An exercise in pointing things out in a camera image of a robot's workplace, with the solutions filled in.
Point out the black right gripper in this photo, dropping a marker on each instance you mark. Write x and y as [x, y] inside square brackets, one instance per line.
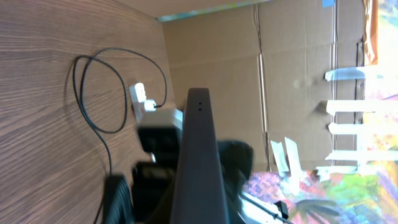
[150, 179]

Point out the Samsung Galaxy smartphone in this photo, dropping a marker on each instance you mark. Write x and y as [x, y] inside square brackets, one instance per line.
[199, 195]

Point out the white charger plug adapter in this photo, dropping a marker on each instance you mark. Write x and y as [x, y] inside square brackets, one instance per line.
[150, 105]

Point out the white power strip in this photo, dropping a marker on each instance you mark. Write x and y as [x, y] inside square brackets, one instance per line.
[138, 98]

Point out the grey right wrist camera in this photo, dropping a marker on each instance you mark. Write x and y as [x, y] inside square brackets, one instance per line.
[162, 118]

